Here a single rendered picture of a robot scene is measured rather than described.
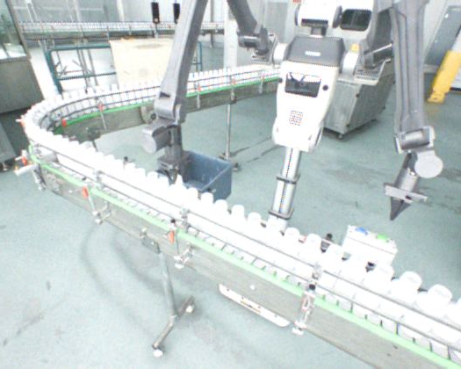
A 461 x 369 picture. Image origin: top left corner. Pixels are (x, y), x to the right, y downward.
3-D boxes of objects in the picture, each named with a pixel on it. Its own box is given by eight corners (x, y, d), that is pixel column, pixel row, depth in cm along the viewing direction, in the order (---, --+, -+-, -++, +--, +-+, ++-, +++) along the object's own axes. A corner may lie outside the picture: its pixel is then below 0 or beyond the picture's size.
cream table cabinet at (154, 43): (171, 99, 547) (166, 38, 479) (188, 107, 510) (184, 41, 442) (122, 110, 485) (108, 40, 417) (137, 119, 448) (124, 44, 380)
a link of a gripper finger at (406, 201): (402, 227, 71) (415, 196, 68) (375, 217, 73) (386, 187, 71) (399, 220, 76) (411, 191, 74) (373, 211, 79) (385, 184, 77)
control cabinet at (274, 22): (264, 77, 762) (273, 0, 652) (277, 81, 732) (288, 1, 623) (246, 81, 716) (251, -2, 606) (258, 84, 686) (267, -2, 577)
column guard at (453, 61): (425, 100, 623) (448, 51, 560) (424, 97, 651) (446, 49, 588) (443, 103, 607) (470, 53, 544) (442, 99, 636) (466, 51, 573)
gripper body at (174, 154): (155, 164, 79) (153, 143, 75) (176, 152, 86) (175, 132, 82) (172, 170, 76) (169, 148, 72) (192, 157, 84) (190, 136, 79)
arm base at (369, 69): (364, 42, 96) (354, 74, 98) (366, 32, 89) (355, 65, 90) (390, 45, 93) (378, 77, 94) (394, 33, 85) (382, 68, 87)
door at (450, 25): (420, 72, 944) (449, 4, 823) (420, 72, 951) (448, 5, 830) (451, 76, 905) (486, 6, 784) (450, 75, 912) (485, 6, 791)
